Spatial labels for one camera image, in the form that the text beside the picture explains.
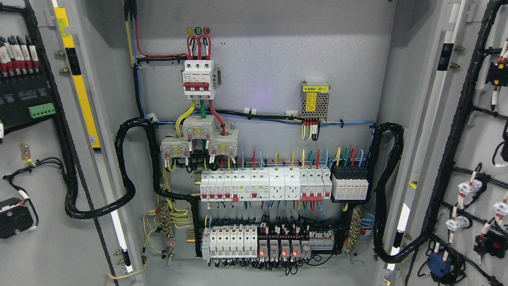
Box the grey cabinet door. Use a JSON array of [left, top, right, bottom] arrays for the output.
[[374, 0, 507, 286], [1, 0, 142, 286]]

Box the grey current transformer cluster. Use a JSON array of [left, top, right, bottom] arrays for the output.
[[160, 115, 239, 159]]

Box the white sockets breaker row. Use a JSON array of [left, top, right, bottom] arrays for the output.
[[200, 166, 332, 202]]

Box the metal mesh power supply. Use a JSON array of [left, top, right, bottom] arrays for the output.
[[299, 80, 331, 120]]

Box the red white main breaker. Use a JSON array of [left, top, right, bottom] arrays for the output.
[[183, 60, 217, 100]]

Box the lower relay terminal row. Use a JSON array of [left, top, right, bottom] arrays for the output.
[[201, 223, 335, 267]]

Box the black white surge protector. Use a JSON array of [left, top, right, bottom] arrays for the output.
[[331, 164, 369, 202]]

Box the yellow terminal connector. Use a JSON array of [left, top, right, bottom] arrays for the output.
[[19, 141, 37, 167]]

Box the black digital power meter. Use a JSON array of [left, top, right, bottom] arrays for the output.
[[0, 66, 57, 135]]

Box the black left cable conduit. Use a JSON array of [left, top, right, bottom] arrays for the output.
[[64, 117, 199, 220]]

